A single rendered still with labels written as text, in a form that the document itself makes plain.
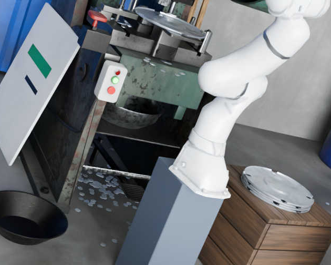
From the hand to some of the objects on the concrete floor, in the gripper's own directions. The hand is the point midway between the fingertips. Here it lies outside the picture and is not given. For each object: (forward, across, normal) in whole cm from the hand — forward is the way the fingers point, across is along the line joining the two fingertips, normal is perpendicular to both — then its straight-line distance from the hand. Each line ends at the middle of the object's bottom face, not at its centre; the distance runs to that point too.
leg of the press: (+98, -42, -20) cm, 109 cm away
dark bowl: (+77, -13, -72) cm, 106 cm away
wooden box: (+93, +60, -20) cm, 112 cm away
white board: (+100, -55, -17) cm, 116 cm away
